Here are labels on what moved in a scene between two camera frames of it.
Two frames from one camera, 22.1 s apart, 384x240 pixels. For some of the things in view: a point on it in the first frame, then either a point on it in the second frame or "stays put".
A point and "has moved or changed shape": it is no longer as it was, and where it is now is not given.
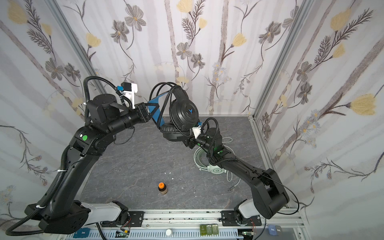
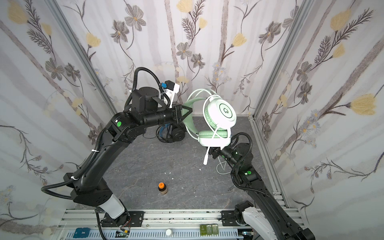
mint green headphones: x=211 y=168 -> x=220 y=115
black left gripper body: x=142 y=112 -> x=178 y=112
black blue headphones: x=172 y=109 has moved or changed shape
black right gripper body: x=191 y=141 -> x=215 y=151
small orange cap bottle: x=162 y=188 stays put
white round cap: x=169 y=232 stays put
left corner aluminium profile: x=61 y=17 stays put
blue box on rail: x=82 y=232 stays put
